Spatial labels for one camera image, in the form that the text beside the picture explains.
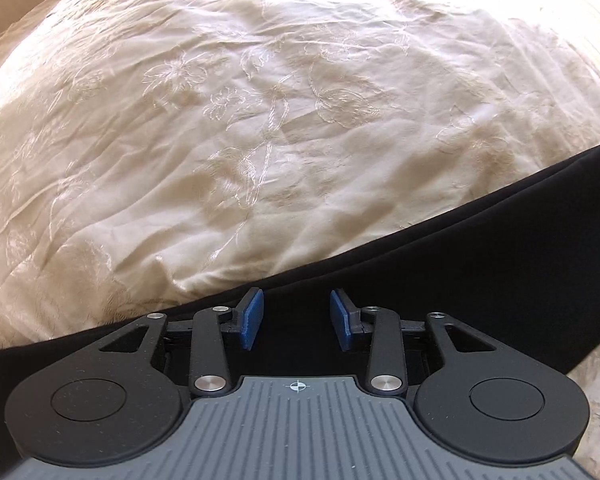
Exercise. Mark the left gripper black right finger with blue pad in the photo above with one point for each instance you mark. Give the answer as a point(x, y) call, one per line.
point(351, 322)

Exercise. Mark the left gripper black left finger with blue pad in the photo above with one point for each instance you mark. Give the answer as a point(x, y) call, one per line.
point(209, 326)

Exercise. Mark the black pants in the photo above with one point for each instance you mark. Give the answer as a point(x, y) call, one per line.
point(521, 264)

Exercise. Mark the cream embroidered bedspread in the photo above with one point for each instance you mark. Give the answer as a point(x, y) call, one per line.
point(162, 157)

